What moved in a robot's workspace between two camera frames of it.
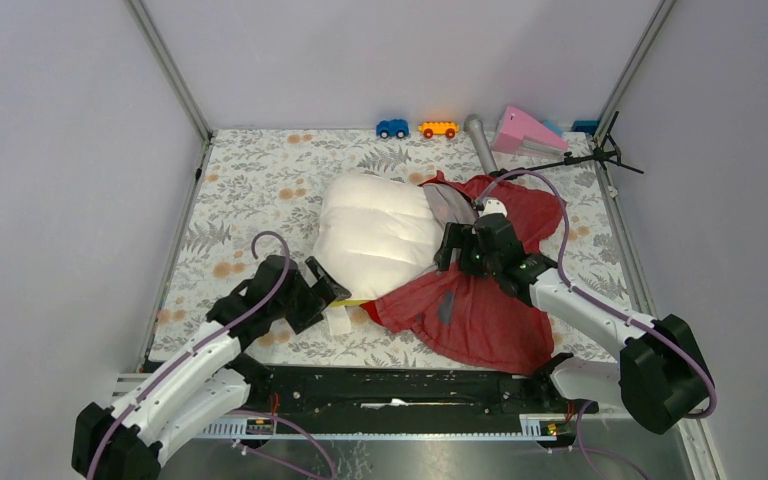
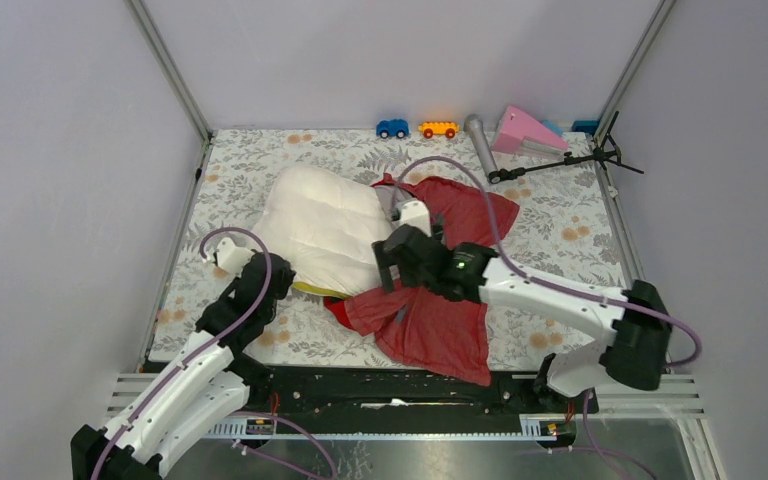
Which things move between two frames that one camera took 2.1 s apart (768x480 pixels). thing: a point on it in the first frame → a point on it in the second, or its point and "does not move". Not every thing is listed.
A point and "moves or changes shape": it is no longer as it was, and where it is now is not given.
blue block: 587,126 does not move
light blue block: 558,130 does not move
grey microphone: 474,124 does not move
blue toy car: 392,128 does not move
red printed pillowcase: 461,313 → 446,333
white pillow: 375,231 moves or changes shape
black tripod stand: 607,151 does not move
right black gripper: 451,239 → 385,262
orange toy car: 430,128 does not move
